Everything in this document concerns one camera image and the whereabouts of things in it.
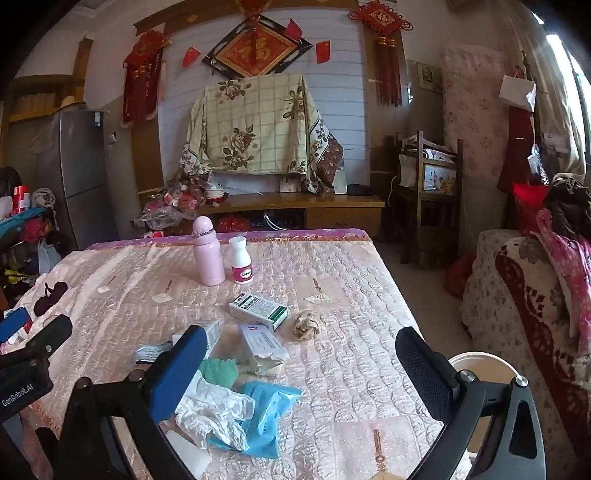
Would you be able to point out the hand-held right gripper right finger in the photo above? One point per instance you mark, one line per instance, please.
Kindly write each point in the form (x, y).
(425, 369)

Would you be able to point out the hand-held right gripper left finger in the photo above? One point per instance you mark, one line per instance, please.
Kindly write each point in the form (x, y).
(180, 374)

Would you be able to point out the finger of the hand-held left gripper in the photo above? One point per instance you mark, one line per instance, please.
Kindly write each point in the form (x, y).
(51, 332)
(14, 323)

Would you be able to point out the silver foil packet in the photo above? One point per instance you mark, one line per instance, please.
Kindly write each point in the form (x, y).
(150, 353)

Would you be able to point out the green plush cloth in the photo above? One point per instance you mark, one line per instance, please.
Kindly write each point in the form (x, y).
(219, 371)

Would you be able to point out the white plastic wrap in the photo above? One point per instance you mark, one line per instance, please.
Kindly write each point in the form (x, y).
(212, 410)

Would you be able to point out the white plastic bucket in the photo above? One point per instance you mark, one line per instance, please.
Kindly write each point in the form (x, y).
(480, 364)

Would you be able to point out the white plastic container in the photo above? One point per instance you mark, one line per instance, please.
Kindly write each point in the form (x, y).
(189, 454)

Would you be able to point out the blue plastic bag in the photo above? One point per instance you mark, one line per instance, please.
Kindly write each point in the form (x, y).
(268, 406)

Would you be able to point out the green and white medicine box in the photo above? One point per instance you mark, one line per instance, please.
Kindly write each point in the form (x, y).
(256, 309)

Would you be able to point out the beige wad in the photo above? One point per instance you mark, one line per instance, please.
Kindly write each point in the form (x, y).
(305, 326)

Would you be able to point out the dark maroon cloth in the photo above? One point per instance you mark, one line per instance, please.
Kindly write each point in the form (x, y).
(51, 297)

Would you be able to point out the pile of mixed belongings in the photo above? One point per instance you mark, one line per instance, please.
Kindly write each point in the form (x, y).
(27, 230)

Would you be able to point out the orange red sack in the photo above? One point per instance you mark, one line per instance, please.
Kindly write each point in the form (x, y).
(459, 274)

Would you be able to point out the floral covered sofa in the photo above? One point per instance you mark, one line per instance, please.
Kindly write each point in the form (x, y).
(508, 295)

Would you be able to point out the pink bottle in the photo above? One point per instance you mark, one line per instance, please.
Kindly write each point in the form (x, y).
(207, 258)

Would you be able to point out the white pink-label medicine bottle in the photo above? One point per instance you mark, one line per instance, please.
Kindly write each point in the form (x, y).
(240, 263)

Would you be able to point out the grey refrigerator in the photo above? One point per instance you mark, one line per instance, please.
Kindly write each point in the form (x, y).
(78, 175)

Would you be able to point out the wooden shelf stand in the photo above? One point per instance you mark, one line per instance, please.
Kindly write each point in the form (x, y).
(418, 198)

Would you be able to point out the pink floral blanket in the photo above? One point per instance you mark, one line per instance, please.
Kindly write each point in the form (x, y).
(572, 277)

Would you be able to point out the heap of red snack packets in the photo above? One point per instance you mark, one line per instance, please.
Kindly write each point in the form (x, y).
(180, 198)

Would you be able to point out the wooden cabinet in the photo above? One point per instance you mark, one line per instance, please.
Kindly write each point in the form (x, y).
(341, 210)

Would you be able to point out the red plastic bag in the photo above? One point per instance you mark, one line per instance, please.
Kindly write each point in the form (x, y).
(528, 207)

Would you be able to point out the black box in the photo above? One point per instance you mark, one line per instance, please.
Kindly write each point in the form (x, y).
(358, 189)

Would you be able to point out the white board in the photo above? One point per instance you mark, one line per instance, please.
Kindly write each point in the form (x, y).
(340, 177)

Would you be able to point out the dark brown clothes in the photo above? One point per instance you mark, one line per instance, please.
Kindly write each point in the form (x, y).
(570, 203)

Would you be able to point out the red hanging garment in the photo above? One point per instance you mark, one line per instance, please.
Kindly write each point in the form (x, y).
(517, 152)

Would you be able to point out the floral covered standing appliance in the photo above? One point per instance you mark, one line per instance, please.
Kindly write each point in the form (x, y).
(475, 120)

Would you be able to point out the floral checked cloth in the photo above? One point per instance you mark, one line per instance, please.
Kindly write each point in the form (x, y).
(249, 124)

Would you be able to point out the red knot ornament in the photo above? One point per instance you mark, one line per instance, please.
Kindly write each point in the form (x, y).
(143, 78)
(388, 69)

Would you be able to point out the beige curtain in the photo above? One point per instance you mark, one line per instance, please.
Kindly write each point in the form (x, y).
(558, 115)

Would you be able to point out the small framed picture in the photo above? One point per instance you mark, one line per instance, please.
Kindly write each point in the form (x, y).
(429, 77)

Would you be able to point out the white paper bag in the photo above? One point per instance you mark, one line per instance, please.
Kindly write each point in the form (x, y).
(517, 92)

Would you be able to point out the small red flag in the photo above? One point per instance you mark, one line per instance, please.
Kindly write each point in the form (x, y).
(322, 51)
(191, 56)
(293, 29)

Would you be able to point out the diamond red gold wall hanging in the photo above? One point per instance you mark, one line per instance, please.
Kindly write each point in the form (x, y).
(256, 50)

